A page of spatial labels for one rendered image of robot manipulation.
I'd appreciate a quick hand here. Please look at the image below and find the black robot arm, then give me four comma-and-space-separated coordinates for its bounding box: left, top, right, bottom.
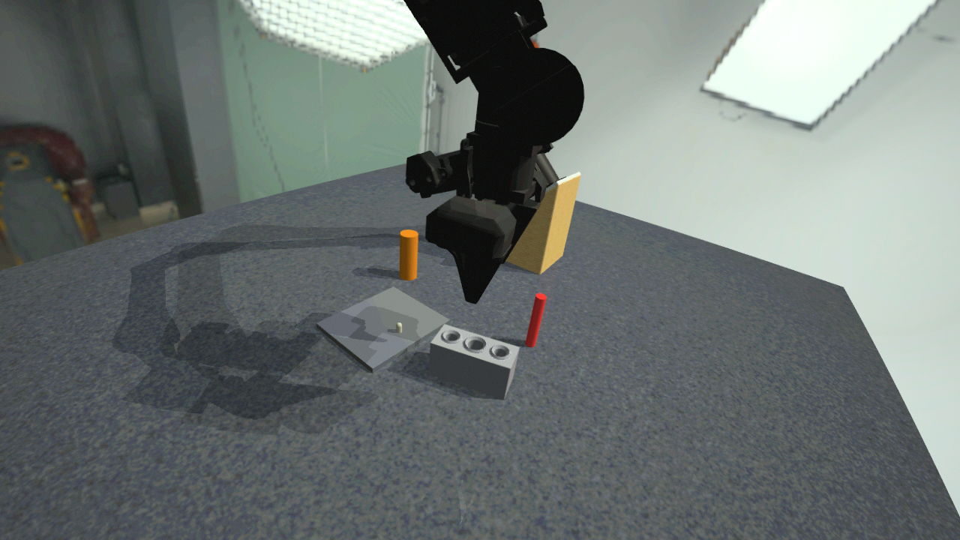
404, 0, 585, 199

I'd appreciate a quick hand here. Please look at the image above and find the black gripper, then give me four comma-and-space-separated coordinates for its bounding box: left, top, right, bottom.
425, 120, 548, 304

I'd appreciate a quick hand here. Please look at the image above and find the red peg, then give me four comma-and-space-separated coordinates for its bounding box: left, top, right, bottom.
525, 293, 546, 347

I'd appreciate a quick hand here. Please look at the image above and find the orange cylinder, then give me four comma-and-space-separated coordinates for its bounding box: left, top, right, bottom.
400, 229, 418, 281

